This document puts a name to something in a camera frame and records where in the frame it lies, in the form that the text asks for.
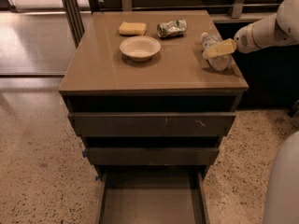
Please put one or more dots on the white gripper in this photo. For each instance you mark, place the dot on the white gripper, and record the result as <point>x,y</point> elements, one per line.
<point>244,40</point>

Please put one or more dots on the clear plastic water bottle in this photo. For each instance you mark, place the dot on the clear plastic water bottle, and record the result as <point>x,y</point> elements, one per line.
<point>219,63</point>

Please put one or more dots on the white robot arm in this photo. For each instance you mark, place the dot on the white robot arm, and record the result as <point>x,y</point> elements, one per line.
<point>278,30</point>

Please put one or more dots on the brown drawer cabinet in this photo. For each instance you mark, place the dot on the brown drawer cabinet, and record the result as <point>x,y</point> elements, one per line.
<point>100,79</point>

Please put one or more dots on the top drawer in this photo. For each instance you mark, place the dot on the top drawer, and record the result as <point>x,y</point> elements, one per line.
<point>151,124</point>

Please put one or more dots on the open bottom drawer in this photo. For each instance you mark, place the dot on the open bottom drawer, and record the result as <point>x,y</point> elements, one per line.
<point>153,197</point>

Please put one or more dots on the middle drawer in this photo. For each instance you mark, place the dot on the middle drawer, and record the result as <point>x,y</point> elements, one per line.
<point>151,156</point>

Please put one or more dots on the white bowl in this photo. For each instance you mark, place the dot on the white bowl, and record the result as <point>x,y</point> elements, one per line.
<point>140,48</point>

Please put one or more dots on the yellow sponge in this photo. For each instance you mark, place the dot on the yellow sponge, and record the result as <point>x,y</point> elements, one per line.
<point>132,28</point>

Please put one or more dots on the metal railing frame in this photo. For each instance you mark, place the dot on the metal railing frame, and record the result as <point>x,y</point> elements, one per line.
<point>74,13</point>

